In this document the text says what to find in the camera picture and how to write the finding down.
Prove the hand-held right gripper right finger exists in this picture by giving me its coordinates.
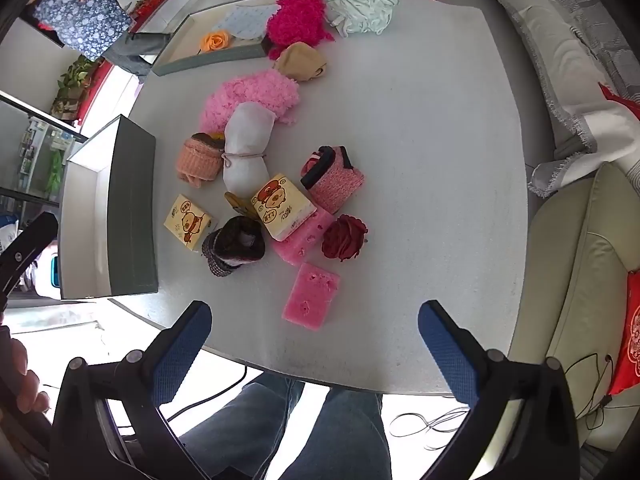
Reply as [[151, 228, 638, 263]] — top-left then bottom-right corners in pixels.
[[417, 300, 581, 480]]

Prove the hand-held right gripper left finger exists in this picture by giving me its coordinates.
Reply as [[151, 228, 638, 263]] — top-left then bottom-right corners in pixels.
[[50, 300, 213, 480]]

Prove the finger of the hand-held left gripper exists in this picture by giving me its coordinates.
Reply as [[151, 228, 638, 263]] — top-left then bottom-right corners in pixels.
[[0, 211, 59, 311]]

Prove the dark knitted bootie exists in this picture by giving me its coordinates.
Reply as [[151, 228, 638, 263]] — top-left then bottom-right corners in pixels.
[[201, 215, 266, 278]]

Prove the yellow tissue packet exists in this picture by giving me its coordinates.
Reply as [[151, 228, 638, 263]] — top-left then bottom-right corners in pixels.
[[164, 194, 215, 252], [250, 173, 318, 242]]

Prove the pink sponge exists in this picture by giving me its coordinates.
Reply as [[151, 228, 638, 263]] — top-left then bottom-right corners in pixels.
[[281, 261, 342, 331], [272, 208, 335, 267]]

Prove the red fabric rose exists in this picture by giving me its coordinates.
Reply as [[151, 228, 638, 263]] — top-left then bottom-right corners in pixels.
[[321, 214, 370, 262]]

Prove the peach knitted sock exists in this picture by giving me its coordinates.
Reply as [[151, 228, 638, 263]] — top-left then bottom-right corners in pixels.
[[175, 132, 226, 190]]

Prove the pink fluffy cloth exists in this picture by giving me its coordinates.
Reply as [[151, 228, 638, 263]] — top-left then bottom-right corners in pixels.
[[199, 69, 301, 133]]

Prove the beige sock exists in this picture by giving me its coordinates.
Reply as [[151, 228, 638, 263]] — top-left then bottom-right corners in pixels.
[[272, 41, 330, 83]]

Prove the person's left hand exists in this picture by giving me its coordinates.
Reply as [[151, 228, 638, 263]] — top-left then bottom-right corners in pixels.
[[0, 339, 52, 415]]

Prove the white printed bag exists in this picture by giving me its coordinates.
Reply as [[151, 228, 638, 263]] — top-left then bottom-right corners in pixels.
[[0, 215, 21, 257]]

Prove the person's leg in jeans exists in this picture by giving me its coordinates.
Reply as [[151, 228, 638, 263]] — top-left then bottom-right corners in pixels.
[[177, 372, 306, 480], [300, 387, 393, 480]]

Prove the glass display cabinet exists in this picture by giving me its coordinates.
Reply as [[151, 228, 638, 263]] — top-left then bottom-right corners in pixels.
[[0, 91, 91, 206]]

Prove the cream leather sofa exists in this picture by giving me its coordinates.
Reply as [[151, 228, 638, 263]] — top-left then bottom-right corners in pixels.
[[507, 160, 640, 461]]

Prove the potted green plant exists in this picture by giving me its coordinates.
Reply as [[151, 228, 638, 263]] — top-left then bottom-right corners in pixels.
[[52, 57, 98, 121]]

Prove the red cushion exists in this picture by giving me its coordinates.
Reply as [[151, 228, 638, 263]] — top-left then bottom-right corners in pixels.
[[607, 270, 640, 408]]

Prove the white rolled cloth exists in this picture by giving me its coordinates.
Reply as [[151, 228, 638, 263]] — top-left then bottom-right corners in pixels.
[[221, 101, 277, 198]]

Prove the shallow grey box lid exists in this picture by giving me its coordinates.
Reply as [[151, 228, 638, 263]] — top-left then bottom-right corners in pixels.
[[151, 2, 281, 77]]

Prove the orange fabric rose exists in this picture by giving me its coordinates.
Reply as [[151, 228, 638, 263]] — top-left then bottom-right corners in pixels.
[[200, 30, 235, 53]]

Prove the blue dotted cloth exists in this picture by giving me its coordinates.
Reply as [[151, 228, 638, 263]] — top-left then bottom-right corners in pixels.
[[212, 4, 281, 41]]

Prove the grey patterned blanket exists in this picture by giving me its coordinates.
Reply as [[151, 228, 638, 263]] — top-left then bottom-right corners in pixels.
[[470, 0, 640, 198]]

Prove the magenta fluffy cloth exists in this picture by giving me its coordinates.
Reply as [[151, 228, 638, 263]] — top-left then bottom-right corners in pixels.
[[265, 0, 335, 53]]

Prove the mint green cloth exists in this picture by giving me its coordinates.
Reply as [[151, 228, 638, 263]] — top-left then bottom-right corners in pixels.
[[324, 0, 399, 37]]

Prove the black floor cable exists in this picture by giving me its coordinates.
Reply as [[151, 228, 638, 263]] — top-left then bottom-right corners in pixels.
[[390, 409, 471, 452]]

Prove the thin black cable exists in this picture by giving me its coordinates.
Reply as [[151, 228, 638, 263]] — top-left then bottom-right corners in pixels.
[[565, 354, 617, 432]]

